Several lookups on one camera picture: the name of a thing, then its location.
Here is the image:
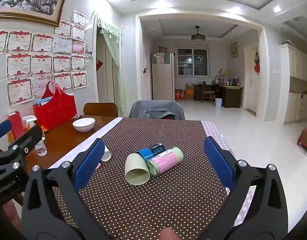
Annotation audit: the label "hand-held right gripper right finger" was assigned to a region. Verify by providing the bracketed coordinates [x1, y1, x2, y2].
[203, 136, 289, 240]

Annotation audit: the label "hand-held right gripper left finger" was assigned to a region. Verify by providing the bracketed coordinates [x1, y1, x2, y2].
[21, 138, 111, 240]

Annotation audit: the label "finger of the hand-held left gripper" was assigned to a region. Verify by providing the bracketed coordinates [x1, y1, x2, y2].
[8, 125, 43, 167]
[0, 119, 13, 143]

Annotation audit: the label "pale green cup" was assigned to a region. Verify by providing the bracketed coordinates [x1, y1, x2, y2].
[124, 152, 151, 186]

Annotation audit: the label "white cup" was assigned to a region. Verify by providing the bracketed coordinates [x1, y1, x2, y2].
[101, 146, 111, 162]

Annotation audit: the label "pink and green cup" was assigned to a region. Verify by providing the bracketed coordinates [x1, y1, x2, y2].
[146, 147, 184, 177]

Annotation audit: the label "person's left hand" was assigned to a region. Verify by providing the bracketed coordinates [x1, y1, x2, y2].
[3, 202, 23, 233]

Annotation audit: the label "person's right hand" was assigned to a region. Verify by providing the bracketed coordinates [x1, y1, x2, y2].
[161, 228, 180, 240]

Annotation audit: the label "small clear glass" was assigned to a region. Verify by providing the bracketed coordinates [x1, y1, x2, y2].
[34, 140, 47, 157]

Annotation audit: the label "pink checkered tablecloth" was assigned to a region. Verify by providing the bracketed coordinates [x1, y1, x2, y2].
[201, 121, 256, 230]

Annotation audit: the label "white bowl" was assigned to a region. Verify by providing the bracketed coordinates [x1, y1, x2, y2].
[72, 117, 96, 133]

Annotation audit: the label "red tote bag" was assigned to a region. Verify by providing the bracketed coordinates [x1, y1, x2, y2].
[33, 81, 77, 130]

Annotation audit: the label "wooden dining chair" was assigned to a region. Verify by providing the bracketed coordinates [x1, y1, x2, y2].
[83, 102, 119, 117]

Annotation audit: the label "blue and black can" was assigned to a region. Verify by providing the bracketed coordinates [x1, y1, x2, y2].
[137, 143, 167, 161]

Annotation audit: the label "dark wooden desk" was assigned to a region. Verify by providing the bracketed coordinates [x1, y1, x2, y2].
[215, 84, 245, 108]

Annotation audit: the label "brown polka-dot tablecloth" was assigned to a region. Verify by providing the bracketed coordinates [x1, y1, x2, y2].
[52, 117, 234, 240]

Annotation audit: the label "dark wooden chair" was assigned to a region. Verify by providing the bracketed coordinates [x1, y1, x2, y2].
[201, 81, 216, 103]

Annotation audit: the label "brown cardboard box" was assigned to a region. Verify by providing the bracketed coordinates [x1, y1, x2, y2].
[186, 83, 195, 100]

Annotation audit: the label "grey jacket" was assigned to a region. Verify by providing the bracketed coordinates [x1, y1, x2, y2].
[128, 100, 186, 120]

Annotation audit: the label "white door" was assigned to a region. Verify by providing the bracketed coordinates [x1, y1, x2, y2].
[244, 42, 259, 113]

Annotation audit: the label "red stool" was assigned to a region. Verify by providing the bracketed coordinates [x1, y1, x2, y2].
[297, 126, 307, 151]

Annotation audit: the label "refrigerator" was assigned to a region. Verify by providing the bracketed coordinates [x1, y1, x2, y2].
[150, 52, 176, 101]

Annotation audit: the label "window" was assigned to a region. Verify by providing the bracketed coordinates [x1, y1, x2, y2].
[177, 45, 209, 77]

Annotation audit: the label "green sheer curtain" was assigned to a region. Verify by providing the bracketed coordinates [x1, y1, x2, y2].
[97, 15, 125, 115]

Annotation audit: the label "ceiling fan lamp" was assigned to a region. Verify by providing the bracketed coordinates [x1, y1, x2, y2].
[191, 26, 206, 42]

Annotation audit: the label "framed blossom painting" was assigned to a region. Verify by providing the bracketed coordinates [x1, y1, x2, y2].
[0, 0, 70, 27]

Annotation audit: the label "group of wall certificates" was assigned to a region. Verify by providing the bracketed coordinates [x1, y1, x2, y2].
[0, 9, 90, 107]

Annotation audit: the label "cream wall cabinets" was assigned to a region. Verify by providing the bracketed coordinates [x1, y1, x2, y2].
[279, 44, 307, 125]

